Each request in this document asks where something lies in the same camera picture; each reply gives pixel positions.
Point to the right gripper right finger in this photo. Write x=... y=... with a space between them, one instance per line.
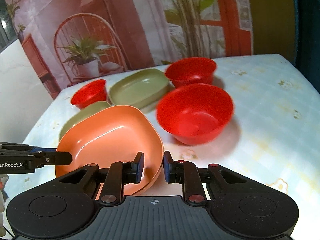
x=215 y=178

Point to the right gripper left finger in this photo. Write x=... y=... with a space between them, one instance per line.
x=106 y=185

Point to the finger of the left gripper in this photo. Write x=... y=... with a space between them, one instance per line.
x=22 y=158

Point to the orange square plate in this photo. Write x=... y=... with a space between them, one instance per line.
x=117 y=133

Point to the large red bowl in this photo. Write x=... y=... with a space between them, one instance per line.
x=195 y=114

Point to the small green square plate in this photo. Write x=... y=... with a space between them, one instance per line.
x=82 y=115

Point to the small red bowl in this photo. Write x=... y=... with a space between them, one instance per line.
x=92 y=92

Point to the person's left hand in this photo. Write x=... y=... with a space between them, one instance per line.
x=3 y=198

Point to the floral checked tablecloth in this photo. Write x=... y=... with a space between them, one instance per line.
x=272 y=139

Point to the large green square plate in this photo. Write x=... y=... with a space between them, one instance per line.
x=140 y=89

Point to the dark window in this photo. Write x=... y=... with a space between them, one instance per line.
x=8 y=29

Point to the printed room backdrop cloth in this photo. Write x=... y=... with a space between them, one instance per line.
x=71 y=41

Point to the teal curtain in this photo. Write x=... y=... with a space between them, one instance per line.
x=306 y=58

